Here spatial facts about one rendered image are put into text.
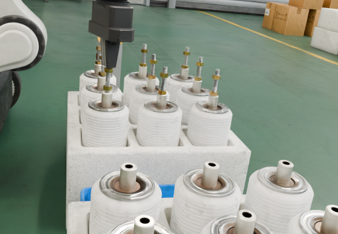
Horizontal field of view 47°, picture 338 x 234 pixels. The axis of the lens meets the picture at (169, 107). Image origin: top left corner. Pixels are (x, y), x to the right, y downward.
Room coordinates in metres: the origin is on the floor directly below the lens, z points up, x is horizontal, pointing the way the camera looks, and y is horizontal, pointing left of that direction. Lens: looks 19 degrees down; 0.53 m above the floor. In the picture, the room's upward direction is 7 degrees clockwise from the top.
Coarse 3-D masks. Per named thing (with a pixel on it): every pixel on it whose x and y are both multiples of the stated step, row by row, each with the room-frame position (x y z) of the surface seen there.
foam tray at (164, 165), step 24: (72, 96) 1.00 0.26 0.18; (72, 120) 0.83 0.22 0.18; (72, 144) 0.71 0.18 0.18; (240, 144) 0.80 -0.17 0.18; (72, 168) 0.67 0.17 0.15; (96, 168) 0.68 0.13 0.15; (144, 168) 0.71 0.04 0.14; (168, 168) 0.73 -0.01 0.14; (192, 168) 0.74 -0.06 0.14; (240, 168) 0.77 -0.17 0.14; (72, 192) 0.67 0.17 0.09
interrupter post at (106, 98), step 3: (102, 93) 0.76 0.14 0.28; (105, 93) 0.75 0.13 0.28; (108, 93) 0.76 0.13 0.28; (111, 93) 0.76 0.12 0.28; (102, 96) 0.76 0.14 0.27; (105, 96) 0.75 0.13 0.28; (108, 96) 0.75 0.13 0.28; (111, 96) 0.76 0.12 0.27; (102, 99) 0.76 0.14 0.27; (105, 99) 0.75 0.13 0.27; (108, 99) 0.75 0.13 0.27; (111, 99) 0.76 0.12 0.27; (102, 102) 0.76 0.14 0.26; (105, 102) 0.75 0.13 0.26; (108, 102) 0.75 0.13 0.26; (111, 102) 0.76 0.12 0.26; (102, 105) 0.76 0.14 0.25; (105, 105) 0.75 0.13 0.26; (108, 105) 0.75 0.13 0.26; (111, 105) 0.76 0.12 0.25
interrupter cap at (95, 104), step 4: (92, 100) 0.78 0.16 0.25; (96, 100) 0.78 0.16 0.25; (100, 100) 0.78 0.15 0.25; (112, 100) 0.79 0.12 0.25; (116, 100) 0.79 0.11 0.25; (88, 104) 0.75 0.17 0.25; (92, 104) 0.76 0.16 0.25; (96, 104) 0.76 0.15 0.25; (100, 104) 0.77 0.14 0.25; (112, 104) 0.78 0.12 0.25; (116, 104) 0.77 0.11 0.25; (120, 104) 0.77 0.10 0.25; (92, 108) 0.73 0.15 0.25; (96, 108) 0.73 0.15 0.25; (100, 108) 0.74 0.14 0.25; (104, 108) 0.74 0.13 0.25; (108, 108) 0.74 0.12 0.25; (112, 108) 0.74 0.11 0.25; (116, 108) 0.75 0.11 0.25; (120, 108) 0.75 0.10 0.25
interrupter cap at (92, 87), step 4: (88, 84) 0.89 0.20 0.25; (92, 84) 0.89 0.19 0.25; (96, 84) 0.90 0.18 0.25; (88, 88) 0.86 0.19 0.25; (92, 88) 0.86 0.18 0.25; (96, 88) 0.87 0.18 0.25; (112, 88) 0.88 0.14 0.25; (116, 88) 0.88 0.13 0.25; (96, 92) 0.84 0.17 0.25; (100, 92) 0.84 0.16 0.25; (112, 92) 0.85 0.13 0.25
